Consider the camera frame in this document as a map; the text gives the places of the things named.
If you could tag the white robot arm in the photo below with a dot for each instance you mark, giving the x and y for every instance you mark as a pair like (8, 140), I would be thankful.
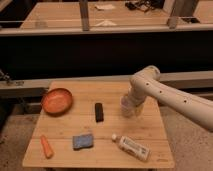
(146, 83)

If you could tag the orange carrot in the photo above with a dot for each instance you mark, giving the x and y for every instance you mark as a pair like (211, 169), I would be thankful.
(47, 149)

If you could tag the metal clamp bracket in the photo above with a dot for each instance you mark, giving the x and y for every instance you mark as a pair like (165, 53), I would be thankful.
(9, 81)

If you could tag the white folded paper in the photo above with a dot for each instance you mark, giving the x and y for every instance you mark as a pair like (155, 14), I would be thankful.
(106, 23)

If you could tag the grey metal post right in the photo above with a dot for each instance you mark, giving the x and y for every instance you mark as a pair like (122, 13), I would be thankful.
(182, 9)

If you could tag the black rectangular block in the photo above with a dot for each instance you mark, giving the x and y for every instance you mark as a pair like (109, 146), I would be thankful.
(99, 115)

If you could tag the blue sponge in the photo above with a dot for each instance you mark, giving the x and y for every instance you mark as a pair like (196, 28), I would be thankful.
(82, 141)

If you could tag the white ceramic cup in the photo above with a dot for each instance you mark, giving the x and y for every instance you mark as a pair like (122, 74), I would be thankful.
(129, 108)

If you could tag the orange bowl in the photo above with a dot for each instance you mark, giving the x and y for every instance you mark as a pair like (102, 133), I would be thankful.
(57, 101)

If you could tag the white paper sheet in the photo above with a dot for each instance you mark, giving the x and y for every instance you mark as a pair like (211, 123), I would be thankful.
(105, 7)

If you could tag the grey metal post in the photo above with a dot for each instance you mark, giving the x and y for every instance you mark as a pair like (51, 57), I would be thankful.
(182, 9)
(83, 4)

